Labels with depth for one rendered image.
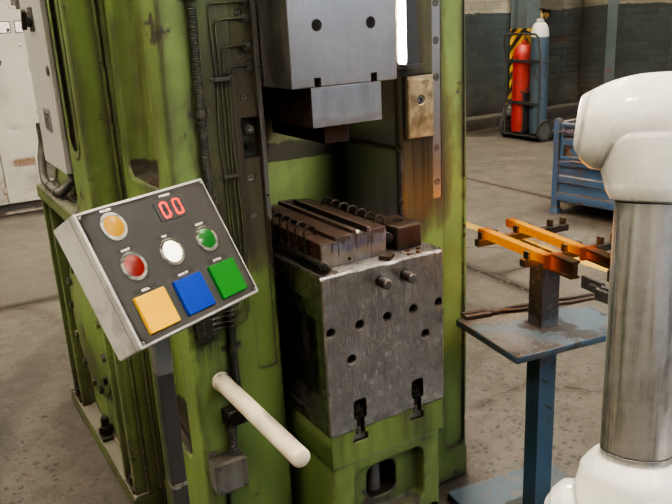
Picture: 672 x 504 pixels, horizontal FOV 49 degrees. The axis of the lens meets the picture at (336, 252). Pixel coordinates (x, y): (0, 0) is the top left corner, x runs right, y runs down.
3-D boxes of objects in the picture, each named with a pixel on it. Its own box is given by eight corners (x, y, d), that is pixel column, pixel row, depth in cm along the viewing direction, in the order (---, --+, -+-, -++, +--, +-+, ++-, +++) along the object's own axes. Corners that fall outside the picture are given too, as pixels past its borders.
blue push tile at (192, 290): (217, 303, 152) (200, 270, 152) (190, 315, 147) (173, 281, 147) (212, 305, 153) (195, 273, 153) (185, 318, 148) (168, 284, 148)
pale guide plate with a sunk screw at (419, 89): (434, 135, 212) (433, 74, 207) (409, 139, 208) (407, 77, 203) (429, 134, 214) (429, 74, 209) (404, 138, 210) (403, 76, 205)
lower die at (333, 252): (386, 253, 198) (385, 223, 195) (321, 269, 188) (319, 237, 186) (309, 222, 233) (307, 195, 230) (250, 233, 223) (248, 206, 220)
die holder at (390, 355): (444, 397, 214) (443, 248, 200) (330, 439, 195) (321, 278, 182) (342, 333, 260) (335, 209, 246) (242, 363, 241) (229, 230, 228)
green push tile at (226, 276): (248, 287, 160) (232, 256, 160) (225, 298, 154) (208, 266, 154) (243, 290, 161) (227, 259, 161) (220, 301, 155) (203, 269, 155)
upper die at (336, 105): (382, 119, 187) (381, 80, 184) (313, 128, 178) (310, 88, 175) (302, 107, 222) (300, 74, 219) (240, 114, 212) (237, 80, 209)
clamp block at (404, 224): (422, 245, 204) (422, 222, 202) (397, 251, 200) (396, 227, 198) (397, 235, 214) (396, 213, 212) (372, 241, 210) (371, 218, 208)
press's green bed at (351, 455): (443, 533, 228) (442, 397, 214) (339, 584, 210) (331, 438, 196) (347, 451, 273) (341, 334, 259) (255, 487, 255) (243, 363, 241)
